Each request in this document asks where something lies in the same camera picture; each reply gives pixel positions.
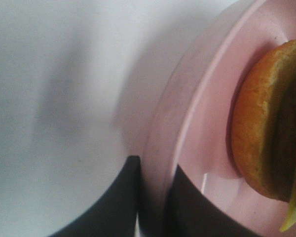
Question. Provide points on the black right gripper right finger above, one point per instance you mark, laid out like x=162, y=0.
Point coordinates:
x=189, y=214

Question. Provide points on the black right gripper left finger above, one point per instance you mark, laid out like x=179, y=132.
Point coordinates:
x=115, y=213

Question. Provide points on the burger with lettuce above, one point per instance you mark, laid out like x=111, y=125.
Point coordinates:
x=263, y=128

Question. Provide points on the pink round plate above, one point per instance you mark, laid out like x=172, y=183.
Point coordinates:
x=190, y=129

